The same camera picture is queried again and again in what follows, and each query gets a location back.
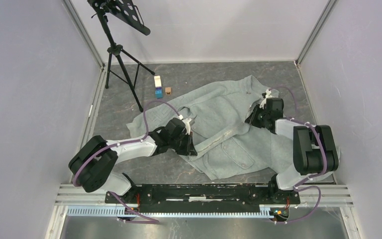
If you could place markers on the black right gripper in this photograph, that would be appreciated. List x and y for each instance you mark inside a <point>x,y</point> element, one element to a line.
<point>251,119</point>

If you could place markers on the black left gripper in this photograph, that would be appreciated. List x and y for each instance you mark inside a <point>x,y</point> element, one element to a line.
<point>189,149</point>

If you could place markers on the grey zip-up jacket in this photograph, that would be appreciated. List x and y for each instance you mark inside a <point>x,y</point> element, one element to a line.
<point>226,146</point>

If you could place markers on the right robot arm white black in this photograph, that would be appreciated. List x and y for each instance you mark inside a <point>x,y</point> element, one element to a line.
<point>314,152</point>

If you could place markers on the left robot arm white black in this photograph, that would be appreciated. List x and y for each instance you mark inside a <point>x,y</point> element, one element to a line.
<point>92,167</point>

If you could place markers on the small brown block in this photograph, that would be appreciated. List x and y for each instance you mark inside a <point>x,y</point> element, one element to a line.
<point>168,90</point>

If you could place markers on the white and blue small box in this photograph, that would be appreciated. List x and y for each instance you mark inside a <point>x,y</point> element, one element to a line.
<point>158,87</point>

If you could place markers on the black music stand tripod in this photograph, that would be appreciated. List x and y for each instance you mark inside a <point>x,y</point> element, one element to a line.
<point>129,13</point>

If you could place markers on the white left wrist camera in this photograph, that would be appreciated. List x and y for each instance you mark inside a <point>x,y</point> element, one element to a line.
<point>188,122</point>

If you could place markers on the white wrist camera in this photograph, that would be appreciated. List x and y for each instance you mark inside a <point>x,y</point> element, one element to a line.
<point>266,95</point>
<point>188,122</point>

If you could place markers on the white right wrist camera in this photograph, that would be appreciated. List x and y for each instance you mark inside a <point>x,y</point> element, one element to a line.
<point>266,95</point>

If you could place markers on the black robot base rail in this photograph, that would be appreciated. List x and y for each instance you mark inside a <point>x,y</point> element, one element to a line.
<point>204,198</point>

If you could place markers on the white slotted cable duct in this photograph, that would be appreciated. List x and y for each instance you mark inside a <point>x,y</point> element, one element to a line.
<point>120,211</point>

